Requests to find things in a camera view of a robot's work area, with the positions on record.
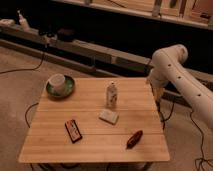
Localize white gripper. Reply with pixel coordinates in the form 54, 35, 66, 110
147, 68, 167, 101

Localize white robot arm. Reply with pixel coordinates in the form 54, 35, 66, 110
148, 44, 213, 132

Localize dark red oblong object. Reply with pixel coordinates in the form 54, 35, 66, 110
126, 130, 143, 149

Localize pale rectangular sponge block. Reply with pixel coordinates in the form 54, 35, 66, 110
99, 109, 119, 125

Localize wooden table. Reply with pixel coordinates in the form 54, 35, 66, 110
18, 78, 170, 163

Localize green plate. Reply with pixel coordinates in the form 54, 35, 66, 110
46, 74, 75, 98

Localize white cup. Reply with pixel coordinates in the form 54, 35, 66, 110
48, 74, 65, 93

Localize black device on ledge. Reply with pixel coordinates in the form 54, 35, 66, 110
57, 29, 75, 42

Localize white bottle on ledge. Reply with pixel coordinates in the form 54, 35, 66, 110
17, 11, 30, 31

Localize black cable right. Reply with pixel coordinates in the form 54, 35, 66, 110
189, 111, 213, 171

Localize black floor cable left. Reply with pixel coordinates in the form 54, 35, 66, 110
0, 44, 47, 76

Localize black cable under table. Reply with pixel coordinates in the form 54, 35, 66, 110
24, 101, 40, 129

